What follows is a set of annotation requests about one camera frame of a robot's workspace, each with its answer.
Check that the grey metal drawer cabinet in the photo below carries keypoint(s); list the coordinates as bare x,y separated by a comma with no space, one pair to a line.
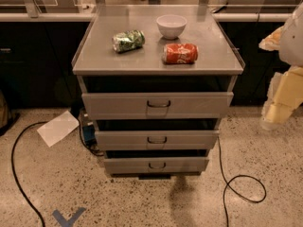
100,69

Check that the grey bottom drawer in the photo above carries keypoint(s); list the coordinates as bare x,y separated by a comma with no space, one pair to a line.
118,166

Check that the grey drawer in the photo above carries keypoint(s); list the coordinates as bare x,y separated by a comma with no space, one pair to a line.
118,166
157,105
156,140

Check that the white paper sheet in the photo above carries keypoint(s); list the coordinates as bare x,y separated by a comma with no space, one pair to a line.
56,129

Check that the grey top drawer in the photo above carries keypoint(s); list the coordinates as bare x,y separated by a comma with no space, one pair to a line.
157,105

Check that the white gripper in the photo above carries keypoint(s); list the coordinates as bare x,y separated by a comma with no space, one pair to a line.
293,44

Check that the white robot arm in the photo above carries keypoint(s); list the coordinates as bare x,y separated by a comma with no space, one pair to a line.
288,39

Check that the white ceramic bowl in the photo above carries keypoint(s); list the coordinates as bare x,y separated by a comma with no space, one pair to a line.
171,26

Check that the dark counter with rail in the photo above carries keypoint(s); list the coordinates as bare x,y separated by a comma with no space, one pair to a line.
36,71

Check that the crushed orange soda can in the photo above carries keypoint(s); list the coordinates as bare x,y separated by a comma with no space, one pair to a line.
180,53

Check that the crushed green soda can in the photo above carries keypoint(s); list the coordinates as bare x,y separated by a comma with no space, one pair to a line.
128,40

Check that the blue power box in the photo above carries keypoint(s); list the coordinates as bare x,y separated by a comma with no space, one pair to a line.
88,129

